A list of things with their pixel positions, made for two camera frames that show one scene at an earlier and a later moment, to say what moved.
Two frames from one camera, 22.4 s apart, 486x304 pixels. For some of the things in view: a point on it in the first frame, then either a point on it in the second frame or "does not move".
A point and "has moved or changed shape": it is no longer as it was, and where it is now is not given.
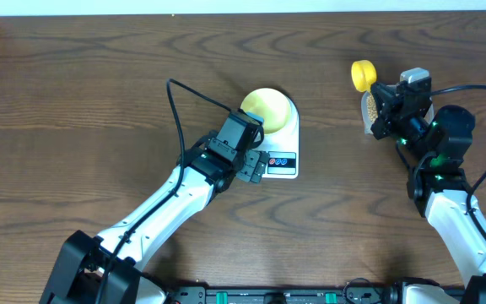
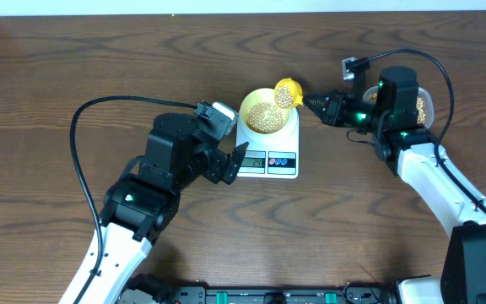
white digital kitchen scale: (283, 148) does not move
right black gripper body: (410, 126) -> (353, 113)
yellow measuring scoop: (364, 74) has moved or changed shape
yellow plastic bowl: (270, 103) does not move
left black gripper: (252, 167) -> (222, 167)
